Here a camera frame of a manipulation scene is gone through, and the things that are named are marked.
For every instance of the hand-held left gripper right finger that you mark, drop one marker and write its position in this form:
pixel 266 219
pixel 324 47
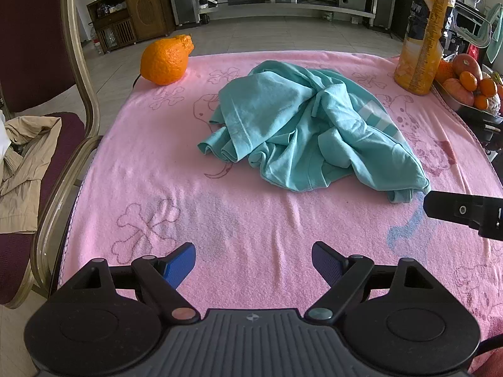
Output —
pixel 324 263

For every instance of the orange juice bottle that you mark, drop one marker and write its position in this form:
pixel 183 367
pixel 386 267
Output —
pixel 426 39

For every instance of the red apple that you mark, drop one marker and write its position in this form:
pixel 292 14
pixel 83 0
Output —
pixel 467 65
pixel 456 91

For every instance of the metal fruit tray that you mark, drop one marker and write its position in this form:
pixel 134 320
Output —
pixel 459 108

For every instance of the pink printed blanket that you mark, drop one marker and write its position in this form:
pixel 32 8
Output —
pixel 235 212

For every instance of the teal shirt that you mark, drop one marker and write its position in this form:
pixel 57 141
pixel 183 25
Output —
pixel 294 125

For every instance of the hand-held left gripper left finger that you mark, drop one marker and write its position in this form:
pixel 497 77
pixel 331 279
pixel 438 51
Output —
pixel 180 265

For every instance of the maroon chair with gold frame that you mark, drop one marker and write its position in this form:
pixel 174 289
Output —
pixel 35 27

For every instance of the hanging teal cloth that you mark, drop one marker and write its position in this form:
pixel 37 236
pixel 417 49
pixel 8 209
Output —
pixel 493 27

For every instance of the tangerine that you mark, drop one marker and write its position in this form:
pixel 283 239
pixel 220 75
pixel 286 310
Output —
pixel 488 87
pixel 481 102
pixel 468 80

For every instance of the large bumpy orange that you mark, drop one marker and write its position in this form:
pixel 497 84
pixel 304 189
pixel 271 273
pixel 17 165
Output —
pixel 163 61

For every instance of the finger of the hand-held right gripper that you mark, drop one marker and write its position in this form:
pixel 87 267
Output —
pixel 452 206

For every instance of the beige jacket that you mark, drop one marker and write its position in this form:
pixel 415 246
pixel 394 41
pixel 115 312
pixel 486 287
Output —
pixel 23 165

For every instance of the clear water bottle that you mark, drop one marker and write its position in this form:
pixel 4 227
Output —
pixel 97 43

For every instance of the wooden cabinet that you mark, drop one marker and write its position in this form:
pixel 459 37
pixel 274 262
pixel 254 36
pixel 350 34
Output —
pixel 145 8

